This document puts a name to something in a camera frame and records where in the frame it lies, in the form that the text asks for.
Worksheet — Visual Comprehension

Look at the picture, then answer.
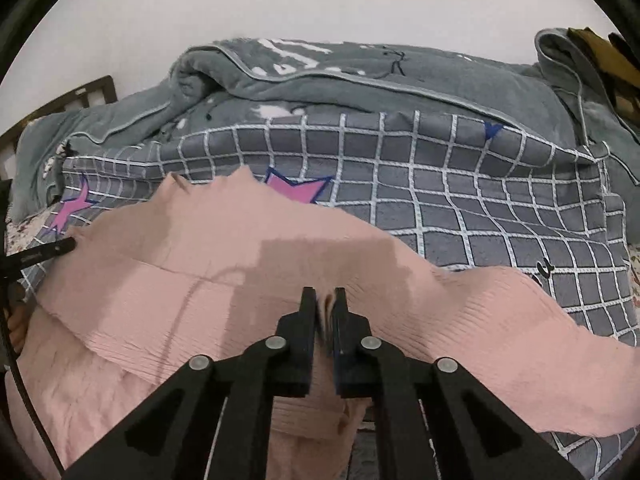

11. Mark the pink knit sweater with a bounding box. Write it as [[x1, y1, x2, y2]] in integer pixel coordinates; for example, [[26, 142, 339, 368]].
[[6, 168, 639, 479]]

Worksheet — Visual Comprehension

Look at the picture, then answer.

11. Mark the grey checked star quilt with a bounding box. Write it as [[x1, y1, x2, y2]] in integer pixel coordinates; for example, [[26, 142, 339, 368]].
[[22, 109, 640, 480]]

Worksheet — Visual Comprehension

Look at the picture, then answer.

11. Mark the brown clothes pile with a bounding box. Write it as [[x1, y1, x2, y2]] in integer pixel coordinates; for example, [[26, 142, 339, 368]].
[[567, 28, 639, 125]]

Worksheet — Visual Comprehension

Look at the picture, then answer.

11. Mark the dark wooden headboard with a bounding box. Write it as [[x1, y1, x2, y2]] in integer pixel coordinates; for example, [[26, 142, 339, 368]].
[[1, 75, 117, 180]]

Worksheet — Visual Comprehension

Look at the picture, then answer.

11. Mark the person's left hand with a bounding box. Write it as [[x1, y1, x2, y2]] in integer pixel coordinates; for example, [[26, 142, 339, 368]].
[[4, 283, 30, 354]]

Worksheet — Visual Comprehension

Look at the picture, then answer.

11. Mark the grey-green plush blanket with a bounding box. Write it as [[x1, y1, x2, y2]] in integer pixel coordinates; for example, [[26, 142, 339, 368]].
[[10, 28, 639, 222]]

